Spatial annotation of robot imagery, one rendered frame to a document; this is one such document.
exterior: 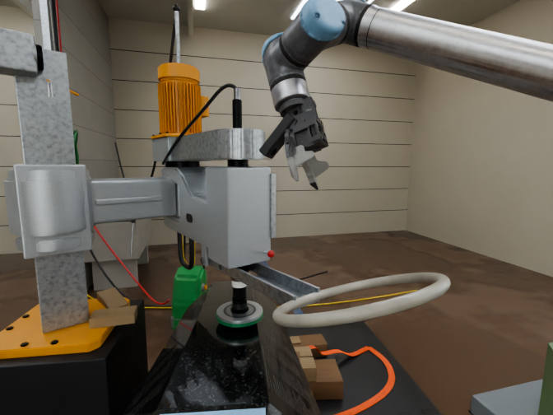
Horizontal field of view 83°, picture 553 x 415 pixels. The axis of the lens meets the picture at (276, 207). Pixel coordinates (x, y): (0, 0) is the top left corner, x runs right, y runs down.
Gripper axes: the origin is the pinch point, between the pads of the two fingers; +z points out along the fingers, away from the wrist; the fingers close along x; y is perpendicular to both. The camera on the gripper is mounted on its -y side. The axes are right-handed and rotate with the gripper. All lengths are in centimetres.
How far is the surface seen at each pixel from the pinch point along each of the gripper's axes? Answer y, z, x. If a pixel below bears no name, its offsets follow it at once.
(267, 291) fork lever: -34, 25, 36
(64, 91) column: -102, -79, 16
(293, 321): -11.4, 29.5, 1.4
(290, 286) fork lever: -29, 26, 45
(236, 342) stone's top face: -58, 43, 46
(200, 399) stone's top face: -54, 51, 14
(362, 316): 5.2, 30.2, -0.6
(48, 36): -234, -236, 99
